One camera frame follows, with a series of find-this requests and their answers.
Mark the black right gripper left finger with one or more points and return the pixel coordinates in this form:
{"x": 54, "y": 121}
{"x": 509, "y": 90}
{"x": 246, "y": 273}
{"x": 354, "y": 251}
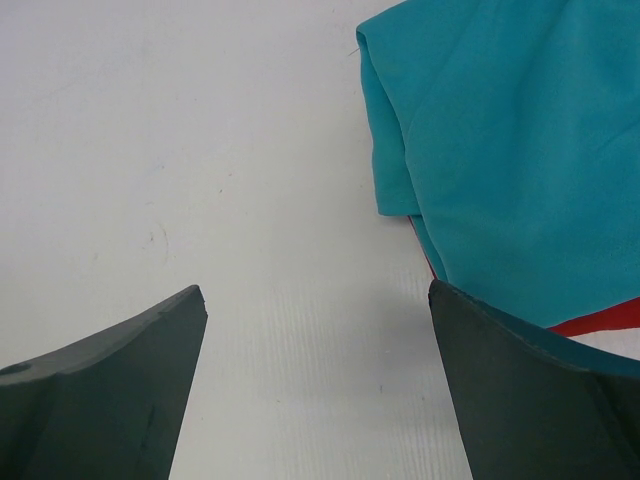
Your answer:
{"x": 109, "y": 406}

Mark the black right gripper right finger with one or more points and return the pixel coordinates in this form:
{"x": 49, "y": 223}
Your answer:
{"x": 532, "y": 404}

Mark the red folded t-shirt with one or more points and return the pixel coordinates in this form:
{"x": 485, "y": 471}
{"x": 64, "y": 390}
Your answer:
{"x": 571, "y": 274}

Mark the teal folded t-shirt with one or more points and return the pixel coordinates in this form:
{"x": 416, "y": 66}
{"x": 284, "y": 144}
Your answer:
{"x": 499, "y": 106}

